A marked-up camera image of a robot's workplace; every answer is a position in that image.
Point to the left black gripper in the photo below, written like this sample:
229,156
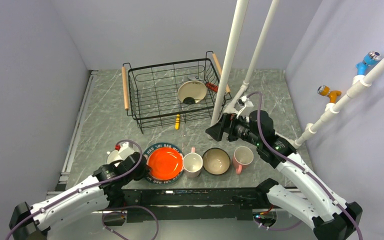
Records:
144,170

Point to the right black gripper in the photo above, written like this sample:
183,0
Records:
230,121

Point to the green rimmed white plate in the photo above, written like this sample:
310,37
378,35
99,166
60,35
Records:
164,145

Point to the orange plate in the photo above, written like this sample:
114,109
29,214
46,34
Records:
164,164

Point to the cream plate with black spot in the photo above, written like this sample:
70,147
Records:
192,89

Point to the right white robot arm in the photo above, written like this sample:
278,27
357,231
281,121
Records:
329,216

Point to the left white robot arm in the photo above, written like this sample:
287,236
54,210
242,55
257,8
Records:
99,191

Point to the dark bowl cream inside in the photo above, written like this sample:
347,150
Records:
216,161

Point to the pink mug right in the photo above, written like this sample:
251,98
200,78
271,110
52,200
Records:
242,157

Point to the pink mug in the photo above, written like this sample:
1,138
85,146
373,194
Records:
242,157
192,164

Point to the pink mug left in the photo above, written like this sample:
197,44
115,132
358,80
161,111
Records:
192,164

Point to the orange tap on pipe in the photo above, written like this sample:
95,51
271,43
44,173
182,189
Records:
333,95

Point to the blue tap on pipe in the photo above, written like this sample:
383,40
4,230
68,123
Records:
369,60

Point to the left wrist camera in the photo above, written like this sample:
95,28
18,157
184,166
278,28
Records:
125,149

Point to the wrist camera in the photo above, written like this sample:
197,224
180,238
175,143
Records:
245,107
125,149

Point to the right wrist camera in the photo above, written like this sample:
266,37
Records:
245,107

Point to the yellow handled utensil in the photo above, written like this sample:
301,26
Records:
177,122

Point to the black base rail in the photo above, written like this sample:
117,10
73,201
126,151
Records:
238,203

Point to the red handled scissors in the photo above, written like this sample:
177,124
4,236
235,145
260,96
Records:
209,85

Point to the black wire dish rack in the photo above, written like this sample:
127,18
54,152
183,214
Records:
150,93

